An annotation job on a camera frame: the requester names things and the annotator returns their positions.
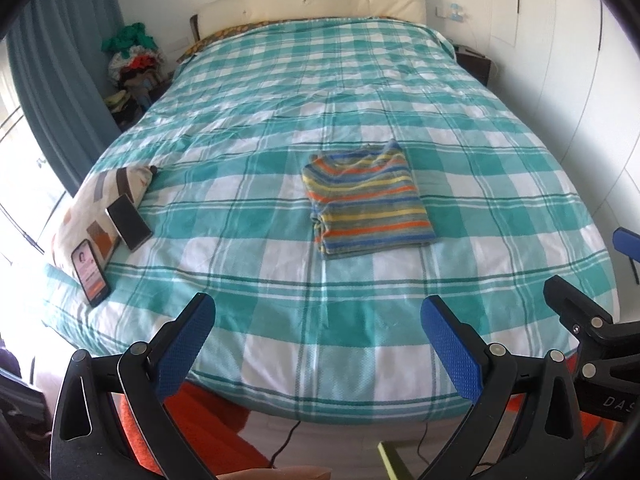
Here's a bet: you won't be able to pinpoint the smartphone with lit screen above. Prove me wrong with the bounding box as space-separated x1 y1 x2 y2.
70 240 111 308

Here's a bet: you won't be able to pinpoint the dark bedside table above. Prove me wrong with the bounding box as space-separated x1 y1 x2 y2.
454 44 492 87

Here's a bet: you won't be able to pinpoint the teal curtain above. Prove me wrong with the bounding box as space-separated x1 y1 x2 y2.
6 0 124 195

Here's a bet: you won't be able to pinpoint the striped knit sweater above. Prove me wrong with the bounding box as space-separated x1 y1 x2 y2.
302 141 436 258

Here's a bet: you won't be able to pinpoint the black smartphone dark screen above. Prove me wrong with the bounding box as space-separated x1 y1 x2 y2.
106 194 152 252

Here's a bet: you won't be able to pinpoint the orange trousers of operator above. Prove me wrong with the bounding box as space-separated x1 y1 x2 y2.
118 382 615 477

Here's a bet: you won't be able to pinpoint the patterned beige cushion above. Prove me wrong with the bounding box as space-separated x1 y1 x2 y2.
49 166 157 278

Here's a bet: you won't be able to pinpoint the cream padded headboard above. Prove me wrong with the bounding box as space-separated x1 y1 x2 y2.
190 0 426 41

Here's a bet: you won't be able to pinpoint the left hand thumb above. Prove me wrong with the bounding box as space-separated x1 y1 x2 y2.
217 466 332 480

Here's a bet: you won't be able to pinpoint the teal white checked bedspread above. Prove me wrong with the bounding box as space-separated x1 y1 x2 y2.
42 18 620 424

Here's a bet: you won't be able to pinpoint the pile of colourful clothes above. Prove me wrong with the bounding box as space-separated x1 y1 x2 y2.
101 22 170 131

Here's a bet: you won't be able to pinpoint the lime green strap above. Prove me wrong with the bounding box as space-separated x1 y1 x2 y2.
376 440 417 480

